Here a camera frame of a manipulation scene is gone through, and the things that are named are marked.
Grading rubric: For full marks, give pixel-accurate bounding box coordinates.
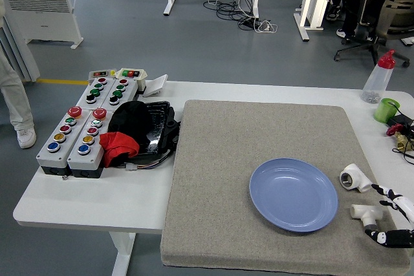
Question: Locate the cream switch box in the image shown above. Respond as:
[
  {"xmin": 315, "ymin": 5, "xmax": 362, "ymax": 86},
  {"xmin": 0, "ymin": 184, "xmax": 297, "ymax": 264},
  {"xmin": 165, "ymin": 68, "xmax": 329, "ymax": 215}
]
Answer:
[{"xmin": 115, "ymin": 67, "xmax": 149, "ymax": 94}]

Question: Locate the clear squeeze bottle red cap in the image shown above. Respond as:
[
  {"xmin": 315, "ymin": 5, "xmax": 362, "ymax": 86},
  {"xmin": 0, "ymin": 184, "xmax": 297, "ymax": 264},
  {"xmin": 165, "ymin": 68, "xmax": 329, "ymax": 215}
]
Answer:
[{"xmin": 361, "ymin": 49, "xmax": 396, "ymax": 105}]

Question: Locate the grey folding partition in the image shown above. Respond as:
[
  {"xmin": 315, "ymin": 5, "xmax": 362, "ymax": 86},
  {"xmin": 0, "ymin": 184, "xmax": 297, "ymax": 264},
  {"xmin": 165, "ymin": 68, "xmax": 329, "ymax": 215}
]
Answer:
[{"xmin": 0, "ymin": 20, "xmax": 41, "ymax": 83}]

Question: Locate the brass valve red handle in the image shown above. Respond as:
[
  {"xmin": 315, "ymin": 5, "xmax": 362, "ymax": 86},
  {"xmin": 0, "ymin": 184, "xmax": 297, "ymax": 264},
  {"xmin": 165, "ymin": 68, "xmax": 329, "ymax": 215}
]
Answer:
[{"xmin": 386, "ymin": 123, "xmax": 414, "ymax": 153}]

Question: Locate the white table leg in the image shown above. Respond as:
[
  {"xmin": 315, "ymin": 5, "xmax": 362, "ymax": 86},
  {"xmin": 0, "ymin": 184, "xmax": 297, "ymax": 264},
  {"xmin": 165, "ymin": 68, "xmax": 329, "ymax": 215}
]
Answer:
[{"xmin": 109, "ymin": 232, "xmax": 136, "ymax": 276}]

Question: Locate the red cloth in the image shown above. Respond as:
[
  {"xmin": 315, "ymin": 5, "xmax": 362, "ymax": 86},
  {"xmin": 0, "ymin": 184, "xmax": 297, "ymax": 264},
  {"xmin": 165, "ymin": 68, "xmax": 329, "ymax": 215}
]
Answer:
[{"xmin": 98, "ymin": 131, "xmax": 140, "ymax": 167}]

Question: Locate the white panel heater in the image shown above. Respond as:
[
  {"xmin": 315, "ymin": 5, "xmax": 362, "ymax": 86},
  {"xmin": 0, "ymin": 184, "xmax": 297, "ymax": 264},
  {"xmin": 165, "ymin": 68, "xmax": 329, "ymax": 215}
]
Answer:
[{"xmin": 5, "ymin": 0, "xmax": 84, "ymax": 50}]

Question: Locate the black cable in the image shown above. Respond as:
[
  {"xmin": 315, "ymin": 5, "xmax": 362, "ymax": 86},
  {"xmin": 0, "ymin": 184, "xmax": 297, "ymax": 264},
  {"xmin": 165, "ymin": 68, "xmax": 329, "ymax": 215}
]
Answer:
[{"xmin": 391, "ymin": 147, "xmax": 414, "ymax": 165}]

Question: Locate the white wall switch panel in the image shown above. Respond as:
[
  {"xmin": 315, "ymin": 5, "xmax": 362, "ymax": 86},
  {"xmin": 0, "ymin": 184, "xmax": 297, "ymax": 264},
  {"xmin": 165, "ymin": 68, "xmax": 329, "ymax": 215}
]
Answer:
[{"xmin": 142, "ymin": 74, "xmax": 169, "ymax": 98}]

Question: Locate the person standing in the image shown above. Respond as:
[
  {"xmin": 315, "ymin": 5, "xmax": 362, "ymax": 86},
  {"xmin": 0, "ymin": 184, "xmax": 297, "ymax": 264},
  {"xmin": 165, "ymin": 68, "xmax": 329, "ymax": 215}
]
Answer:
[{"xmin": 0, "ymin": 0, "xmax": 37, "ymax": 150}]

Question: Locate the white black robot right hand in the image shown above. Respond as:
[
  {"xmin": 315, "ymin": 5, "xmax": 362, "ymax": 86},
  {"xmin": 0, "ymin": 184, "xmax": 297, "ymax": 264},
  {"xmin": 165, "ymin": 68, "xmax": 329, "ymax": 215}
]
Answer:
[{"xmin": 364, "ymin": 184, "xmax": 414, "ymax": 249}]

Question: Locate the yellow floor tape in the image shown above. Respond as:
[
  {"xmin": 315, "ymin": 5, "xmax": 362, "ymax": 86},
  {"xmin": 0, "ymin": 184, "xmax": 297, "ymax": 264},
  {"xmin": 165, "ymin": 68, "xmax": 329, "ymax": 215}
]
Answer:
[{"xmin": 35, "ymin": 78, "xmax": 89, "ymax": 85}]

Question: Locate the green tape roll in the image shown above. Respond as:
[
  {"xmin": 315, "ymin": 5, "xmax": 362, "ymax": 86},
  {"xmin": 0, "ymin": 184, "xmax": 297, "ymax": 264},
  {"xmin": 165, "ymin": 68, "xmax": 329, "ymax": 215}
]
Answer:
[{"xmin": 373, "ymin": 97, "xmax": 401, "ymax": 124}]

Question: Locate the wire bundle with white connector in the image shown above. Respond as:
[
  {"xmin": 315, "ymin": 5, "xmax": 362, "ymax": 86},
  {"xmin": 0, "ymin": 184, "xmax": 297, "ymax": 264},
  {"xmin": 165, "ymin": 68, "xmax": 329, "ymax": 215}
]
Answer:
[{"xmin": 124, "ymin": 156, "xmax": 169, "ymax": 172}]

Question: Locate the black plastic tray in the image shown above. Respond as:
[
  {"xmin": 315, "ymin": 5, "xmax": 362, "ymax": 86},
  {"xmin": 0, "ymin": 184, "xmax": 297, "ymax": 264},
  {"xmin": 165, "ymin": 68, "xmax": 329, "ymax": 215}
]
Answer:
[{"xmin": 135, "ymin": 100, "xmax": 180, "ymax": 160}]

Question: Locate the white tee pipe threaded end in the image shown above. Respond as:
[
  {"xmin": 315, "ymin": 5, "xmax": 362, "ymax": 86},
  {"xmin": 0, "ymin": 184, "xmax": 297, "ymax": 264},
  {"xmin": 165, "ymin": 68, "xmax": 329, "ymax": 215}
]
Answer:
[{"xmin": 351, "ymin": 204, "xmax": 384, "ymax": 228}]

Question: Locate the white desk frame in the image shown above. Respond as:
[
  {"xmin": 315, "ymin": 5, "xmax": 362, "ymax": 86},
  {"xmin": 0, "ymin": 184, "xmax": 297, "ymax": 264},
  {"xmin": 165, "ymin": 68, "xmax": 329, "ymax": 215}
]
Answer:
[{"xmin": 293, "ymin": 0, "xmax": 333, "ymax": 43}]

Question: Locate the black power adapter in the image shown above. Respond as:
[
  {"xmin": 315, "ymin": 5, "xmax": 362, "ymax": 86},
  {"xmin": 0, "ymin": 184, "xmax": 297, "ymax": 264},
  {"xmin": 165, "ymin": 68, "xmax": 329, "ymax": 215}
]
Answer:
[{"xmin": 386, "ymin": 113, "xmax": 414, "ymax": 129}]

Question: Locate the grey five-button control box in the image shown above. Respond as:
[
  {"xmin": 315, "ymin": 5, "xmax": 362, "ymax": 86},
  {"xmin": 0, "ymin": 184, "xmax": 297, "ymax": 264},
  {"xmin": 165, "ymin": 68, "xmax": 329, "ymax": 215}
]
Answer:
[
  {"xmin": 35, "ymin": 107, "xmax": 91, "ymax": 176},
  {"xmin": 66, "ymin": 107, "xmax": 113, "ymax": 179}
]

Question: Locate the grey-brown mat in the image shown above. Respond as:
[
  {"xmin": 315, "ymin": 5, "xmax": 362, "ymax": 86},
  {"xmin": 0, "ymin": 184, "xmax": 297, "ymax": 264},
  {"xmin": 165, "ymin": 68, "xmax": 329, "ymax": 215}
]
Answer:
[{"xmin": 160, "ymin": 100, "xmax": 411, "ymax": 268}]

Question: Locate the grey three-button control box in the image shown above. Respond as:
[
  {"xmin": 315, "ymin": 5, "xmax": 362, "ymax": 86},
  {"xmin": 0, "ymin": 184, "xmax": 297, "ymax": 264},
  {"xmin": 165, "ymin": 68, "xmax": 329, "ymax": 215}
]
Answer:
[
  {"xmin": 100, "ymin": 78, "xmax": 139, "ymax": 111},
  {"xmin": 76, "ymin": 77, "xmax": 117, "ymax": 111}
]

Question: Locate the black cloth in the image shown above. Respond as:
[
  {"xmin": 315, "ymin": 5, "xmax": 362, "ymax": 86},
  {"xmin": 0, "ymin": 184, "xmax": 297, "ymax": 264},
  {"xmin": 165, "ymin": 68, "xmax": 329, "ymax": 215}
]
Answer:
[{"xmin": 107, "ymin": 100, "xmax": 153, "ymax": 147}]

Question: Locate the grey office chair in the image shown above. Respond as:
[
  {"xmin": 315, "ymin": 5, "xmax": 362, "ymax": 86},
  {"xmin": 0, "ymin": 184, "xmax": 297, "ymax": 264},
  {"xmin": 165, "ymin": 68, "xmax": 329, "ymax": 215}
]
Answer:
[{"xmin": 333, "ymin": 0, "xmax": 414, "ymax": 69}]

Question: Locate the blue round plate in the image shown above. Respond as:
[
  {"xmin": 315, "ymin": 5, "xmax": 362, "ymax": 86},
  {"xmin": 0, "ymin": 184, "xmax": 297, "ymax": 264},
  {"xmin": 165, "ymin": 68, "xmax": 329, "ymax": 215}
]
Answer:
[{"xmin": 248, "ymin": 158, "xmax": 339, "ymax": 233}]

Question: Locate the person seated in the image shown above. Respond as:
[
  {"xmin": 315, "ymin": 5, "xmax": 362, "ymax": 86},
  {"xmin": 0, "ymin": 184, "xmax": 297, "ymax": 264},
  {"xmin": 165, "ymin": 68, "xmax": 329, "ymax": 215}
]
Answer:
[{"xmin": 325, "ymin": 0, "xmax": 410, "ymax": 39}]

